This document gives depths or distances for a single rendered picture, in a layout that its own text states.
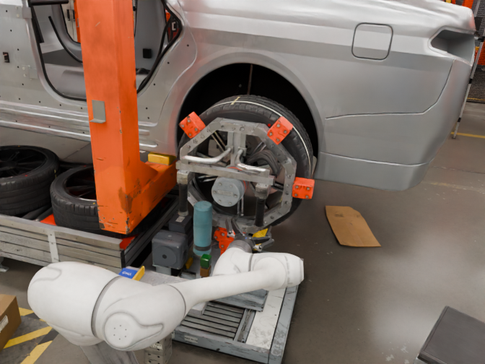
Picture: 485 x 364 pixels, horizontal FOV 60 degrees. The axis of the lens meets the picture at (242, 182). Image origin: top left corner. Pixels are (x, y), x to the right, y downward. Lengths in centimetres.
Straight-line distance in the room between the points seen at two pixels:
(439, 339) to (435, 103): 106
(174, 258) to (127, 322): 150
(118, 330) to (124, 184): 125
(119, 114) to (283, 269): 101
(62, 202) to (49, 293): 165
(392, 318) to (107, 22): 211
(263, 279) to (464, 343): 117
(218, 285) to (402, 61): 140
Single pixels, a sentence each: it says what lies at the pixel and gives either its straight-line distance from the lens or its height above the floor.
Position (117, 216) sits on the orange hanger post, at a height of 62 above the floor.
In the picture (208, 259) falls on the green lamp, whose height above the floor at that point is 66.
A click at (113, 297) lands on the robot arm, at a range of 90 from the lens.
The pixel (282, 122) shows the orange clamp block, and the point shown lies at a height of 115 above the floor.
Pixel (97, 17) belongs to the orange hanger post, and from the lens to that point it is 187.
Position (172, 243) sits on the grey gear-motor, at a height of 40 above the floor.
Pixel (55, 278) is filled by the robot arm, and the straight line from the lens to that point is 98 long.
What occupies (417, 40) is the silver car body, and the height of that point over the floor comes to 149.
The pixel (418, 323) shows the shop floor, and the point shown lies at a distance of 270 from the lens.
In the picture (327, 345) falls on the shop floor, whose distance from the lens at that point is 240.
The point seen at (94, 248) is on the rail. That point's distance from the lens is 246.
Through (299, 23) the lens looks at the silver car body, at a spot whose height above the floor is 152.
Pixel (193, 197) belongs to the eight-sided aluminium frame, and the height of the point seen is 72.
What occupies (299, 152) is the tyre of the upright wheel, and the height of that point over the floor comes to 100.
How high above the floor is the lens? 170
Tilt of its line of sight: 26 degrees down
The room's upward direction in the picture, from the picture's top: 4 degrees clockwise
